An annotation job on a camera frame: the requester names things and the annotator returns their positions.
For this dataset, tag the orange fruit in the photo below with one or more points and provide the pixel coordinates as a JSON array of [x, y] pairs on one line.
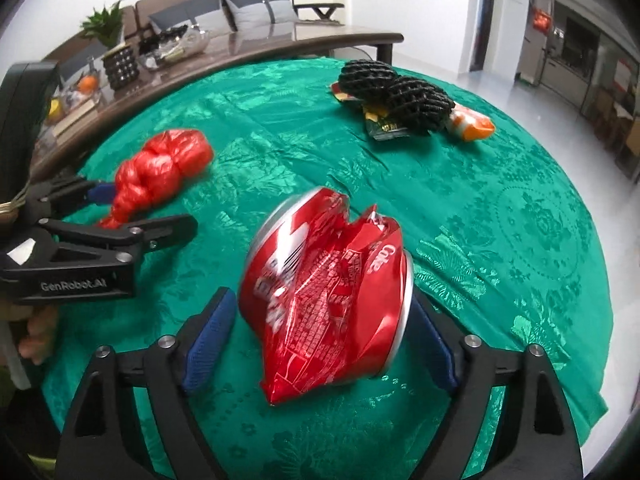
[[87, 84]]

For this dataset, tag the yellow green wrapper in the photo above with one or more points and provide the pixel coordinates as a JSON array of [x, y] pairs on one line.
[[385, 127]]

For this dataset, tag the orange snack packet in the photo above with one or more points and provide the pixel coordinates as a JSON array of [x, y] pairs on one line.
[[470, 127]]

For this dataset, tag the dark door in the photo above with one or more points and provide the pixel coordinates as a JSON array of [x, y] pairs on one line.
[[482, 15]]

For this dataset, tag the book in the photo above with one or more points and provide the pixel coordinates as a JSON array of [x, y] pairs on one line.
[[75, 112]]

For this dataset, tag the green floral tablecloth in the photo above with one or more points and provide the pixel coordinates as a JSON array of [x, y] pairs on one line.
[[500, 210]]

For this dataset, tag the kitchen counter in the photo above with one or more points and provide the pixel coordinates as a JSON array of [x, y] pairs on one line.
[[560, 67]]

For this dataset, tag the crushed red can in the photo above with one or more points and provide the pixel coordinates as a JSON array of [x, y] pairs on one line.
[[320, 300]]

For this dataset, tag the grey pillow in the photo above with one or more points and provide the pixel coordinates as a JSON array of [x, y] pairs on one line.
[[260, 10], [190, 10], [75, 65]]

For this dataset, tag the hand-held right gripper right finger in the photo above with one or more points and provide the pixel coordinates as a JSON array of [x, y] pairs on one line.
[[440, 360]]

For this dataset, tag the green plant in black pot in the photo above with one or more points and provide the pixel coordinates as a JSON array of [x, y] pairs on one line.
[[120, 67]]

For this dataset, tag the wooden coffee table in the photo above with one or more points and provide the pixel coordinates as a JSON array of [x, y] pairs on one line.
[[280, 35]]

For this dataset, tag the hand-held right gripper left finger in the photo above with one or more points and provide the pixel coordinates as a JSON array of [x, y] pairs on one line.
[[210, 340]]

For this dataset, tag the red plastic bag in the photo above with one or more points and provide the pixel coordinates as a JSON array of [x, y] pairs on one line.
[[160, 165]]

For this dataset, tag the yellow fruit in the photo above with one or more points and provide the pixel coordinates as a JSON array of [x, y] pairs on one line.
[[55, 107]]

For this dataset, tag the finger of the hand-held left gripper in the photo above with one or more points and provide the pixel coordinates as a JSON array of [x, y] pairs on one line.
[[150, 235], [102, 193]]

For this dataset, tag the person's left hand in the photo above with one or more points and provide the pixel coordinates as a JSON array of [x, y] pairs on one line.
[[37, 335]]

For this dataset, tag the red wall decoration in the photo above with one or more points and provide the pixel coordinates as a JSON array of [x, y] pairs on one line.
[[542, 20]]

